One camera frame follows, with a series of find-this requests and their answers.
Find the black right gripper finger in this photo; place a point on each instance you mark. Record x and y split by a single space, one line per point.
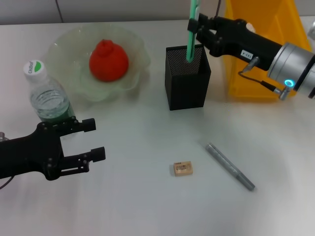
209 39
209 23

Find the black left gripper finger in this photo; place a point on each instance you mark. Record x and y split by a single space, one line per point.
98 154
88 125

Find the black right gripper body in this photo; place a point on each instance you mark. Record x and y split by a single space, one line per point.
241 41

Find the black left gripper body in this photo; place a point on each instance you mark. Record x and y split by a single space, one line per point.
29 155

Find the green pen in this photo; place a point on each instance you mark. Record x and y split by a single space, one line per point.
190 49

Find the clear green-label water bottle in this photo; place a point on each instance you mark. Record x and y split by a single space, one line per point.
44 96

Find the black mesh pen holder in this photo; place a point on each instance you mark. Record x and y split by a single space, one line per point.
187 93

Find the orange fruit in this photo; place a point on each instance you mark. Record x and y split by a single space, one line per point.
108 61

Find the green glass fruit plate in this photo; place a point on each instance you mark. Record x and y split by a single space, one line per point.
69 49

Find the grey marker pen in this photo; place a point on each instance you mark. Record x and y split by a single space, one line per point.
229 167

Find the yellow plastic bin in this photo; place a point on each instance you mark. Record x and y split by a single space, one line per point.
275 14

